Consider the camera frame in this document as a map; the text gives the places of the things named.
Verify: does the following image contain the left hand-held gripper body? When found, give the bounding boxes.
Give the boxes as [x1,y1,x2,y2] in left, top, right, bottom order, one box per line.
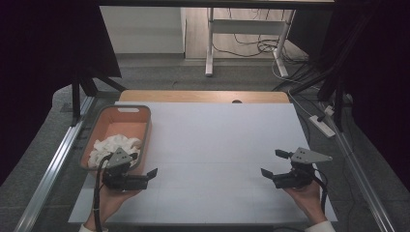
[102,147,150,191]

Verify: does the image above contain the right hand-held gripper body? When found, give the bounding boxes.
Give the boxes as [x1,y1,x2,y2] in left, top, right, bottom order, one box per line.
[272,147,334,189]

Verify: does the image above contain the white baby romper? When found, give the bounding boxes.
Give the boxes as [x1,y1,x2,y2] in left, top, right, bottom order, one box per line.
[87,133,143,169]

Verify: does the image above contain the orange basket with grey rim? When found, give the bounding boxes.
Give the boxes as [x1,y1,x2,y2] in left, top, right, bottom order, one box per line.
[78,104,153,179]

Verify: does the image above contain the person's left hand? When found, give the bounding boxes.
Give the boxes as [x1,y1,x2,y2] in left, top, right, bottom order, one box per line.
[84,175,143,228]

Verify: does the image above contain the person's right hand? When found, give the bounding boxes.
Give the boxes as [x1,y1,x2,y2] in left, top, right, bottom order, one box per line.
[283,179,327,226]

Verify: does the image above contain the white power strip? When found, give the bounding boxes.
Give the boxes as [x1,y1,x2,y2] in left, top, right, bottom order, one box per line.
[308,114,337,139]

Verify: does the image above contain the white table mat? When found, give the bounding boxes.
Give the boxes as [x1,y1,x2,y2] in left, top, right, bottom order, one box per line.
[68,101,338,225]

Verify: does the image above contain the black metal stand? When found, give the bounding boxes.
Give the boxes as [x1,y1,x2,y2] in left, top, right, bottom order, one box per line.
[71,75,127,127]
[272,9,376,132]

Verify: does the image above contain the black curtain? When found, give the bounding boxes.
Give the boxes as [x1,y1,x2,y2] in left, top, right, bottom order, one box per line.
[288,0,410,191]
[0,0,123,187]

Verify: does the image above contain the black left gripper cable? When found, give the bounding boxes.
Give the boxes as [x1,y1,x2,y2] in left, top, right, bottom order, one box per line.
[92,154,114,232]

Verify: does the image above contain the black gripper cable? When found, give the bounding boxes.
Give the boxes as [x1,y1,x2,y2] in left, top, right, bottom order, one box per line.
[92,154,114,232]
[311,168,329,216]

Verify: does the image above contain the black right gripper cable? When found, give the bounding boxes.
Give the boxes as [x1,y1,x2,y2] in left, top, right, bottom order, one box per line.
[311,168,329,216]

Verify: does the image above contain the aluminium floor rail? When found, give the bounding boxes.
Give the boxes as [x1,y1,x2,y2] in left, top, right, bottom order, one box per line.
[325,115,395,232]
[13,96,96,232]

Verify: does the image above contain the bundle of floor cables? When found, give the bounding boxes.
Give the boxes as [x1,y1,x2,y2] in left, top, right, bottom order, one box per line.
[212,8,310,64]

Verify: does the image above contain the white desk frame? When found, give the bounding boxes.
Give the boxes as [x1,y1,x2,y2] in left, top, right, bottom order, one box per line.
[205,7,296,78]

